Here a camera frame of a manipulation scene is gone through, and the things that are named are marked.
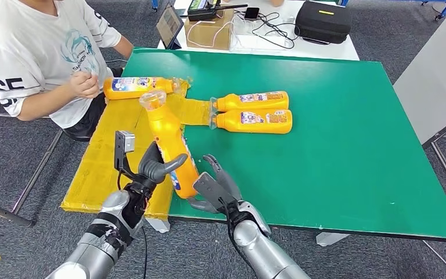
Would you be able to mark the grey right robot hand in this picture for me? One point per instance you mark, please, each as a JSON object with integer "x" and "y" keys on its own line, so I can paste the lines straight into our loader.
{"x": 223, "y": 179}

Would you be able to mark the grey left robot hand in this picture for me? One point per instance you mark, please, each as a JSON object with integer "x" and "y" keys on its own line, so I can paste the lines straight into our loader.
{"x": 152, "y": 167}

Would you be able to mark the orange detergent bottle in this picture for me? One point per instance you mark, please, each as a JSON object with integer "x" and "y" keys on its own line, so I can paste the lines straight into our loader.
{"x": 228, "y": 103}
{"x": 230, "y": 122}
{"x": 157, "y": 85}
{"x": 165, "y": 127}

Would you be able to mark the person's left forearm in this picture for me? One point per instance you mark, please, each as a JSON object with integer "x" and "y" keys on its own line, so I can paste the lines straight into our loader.
{"x": 123, "y": 47}

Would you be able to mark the person's right forearm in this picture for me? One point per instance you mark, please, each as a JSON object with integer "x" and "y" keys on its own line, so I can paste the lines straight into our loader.
{"x": 42, "y": 107}

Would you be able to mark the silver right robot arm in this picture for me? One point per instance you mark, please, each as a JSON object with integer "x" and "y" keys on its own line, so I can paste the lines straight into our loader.
{"x": 261, "y": 250}

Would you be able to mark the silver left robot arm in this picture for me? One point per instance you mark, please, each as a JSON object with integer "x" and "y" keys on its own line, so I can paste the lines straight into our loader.
{"x": 92, "y": 250}

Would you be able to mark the yellow taped cardboard mat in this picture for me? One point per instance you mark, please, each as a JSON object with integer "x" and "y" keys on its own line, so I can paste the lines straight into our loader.
{"x": 103, "y": 154}

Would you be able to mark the white table foot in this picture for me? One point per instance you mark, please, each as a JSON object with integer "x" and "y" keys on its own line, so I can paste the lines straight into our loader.
{"x": 330, "y": 238}
{"x": 157, "y": 225}

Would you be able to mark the person's right hand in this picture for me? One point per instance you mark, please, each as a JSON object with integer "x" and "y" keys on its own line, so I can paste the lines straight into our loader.
{"x": 84, "y": 84}

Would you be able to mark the green table board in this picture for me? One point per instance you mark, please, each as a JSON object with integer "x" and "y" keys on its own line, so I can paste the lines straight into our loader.
{"x": 342, "y": 134}

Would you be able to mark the clear plastic box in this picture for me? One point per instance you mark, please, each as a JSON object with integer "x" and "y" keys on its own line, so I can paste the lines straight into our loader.
{"x": 246, "y": 42}

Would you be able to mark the brown cardboard box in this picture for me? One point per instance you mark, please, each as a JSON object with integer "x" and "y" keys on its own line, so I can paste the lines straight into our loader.
{"x": 207, "y": 36}

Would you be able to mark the tablet on stand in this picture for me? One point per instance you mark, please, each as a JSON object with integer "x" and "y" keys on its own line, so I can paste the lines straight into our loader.
{"x": 169, "y": 26}

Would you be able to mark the black radio device with antenna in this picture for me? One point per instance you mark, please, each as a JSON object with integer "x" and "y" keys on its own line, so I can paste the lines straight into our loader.
{"x": 203, "y": 14}

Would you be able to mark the white table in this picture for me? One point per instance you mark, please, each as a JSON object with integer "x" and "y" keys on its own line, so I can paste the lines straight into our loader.
{"x": 323, "y": 52}

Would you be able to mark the black smartphone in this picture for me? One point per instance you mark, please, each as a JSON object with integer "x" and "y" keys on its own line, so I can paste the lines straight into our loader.
{"x": 252, "y": 13}

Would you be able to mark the person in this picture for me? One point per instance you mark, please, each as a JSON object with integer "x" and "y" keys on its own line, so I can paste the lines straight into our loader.
{"x": 27, "y": 50}

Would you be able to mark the brown cup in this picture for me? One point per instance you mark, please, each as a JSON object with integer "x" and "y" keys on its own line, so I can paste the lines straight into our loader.
{"x": 277, "y": 2}

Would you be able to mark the black carrying case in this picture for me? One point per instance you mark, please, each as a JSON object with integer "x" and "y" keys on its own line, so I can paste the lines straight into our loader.
{"x": 323, "y": 22}

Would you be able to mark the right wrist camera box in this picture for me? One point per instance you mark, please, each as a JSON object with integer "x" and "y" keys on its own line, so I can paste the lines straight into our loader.
{"x": 211, "y": 190}

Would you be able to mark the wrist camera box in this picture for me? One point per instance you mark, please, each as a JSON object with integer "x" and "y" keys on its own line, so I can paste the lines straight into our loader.
{"x": 211, "y": 190}
{"x": 125, "y": 142}

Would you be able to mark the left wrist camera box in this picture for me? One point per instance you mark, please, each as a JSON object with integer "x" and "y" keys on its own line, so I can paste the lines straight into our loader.
{"x": 125, "y": 142}

